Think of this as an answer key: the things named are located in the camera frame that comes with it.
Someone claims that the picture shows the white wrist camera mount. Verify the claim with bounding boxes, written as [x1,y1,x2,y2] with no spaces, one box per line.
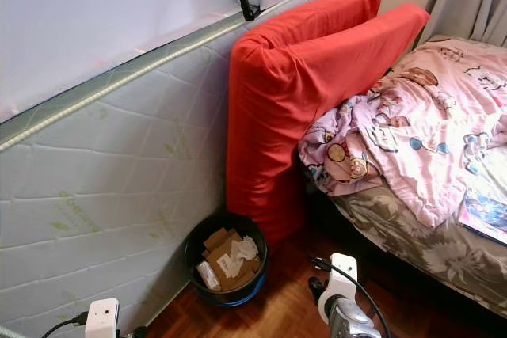
[85,298,120,338]
[317,253,359,323]

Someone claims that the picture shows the black round waste bin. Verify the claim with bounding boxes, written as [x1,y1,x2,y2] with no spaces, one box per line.
[185,211,270,307]

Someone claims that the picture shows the small white box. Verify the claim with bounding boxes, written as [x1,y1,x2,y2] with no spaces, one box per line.
[198,261,221,290]

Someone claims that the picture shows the colourful comic book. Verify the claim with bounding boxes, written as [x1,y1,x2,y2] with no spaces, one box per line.
[458,188,507,245]

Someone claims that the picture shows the bed with beige floral sheet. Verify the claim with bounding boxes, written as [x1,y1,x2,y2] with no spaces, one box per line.
[325,33,507,319]

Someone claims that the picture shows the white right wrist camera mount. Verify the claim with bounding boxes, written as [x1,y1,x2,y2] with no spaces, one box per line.
[317,253,359,323]

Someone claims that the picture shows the crumpled white tissue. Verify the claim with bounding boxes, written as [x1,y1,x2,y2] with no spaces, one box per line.
[230,237,259,264]

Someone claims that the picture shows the brown cardboard scraps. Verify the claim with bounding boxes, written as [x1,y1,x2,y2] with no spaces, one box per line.
[198,227,261,291]

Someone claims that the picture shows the pink cartoon blanket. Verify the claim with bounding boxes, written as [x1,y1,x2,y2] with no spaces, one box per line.
[299,37,507,230]

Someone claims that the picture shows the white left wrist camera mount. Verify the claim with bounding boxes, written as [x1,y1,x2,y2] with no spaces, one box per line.
[85,298,120,338]

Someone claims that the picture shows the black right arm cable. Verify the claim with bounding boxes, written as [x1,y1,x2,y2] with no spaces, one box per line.
[311,256,393,338]

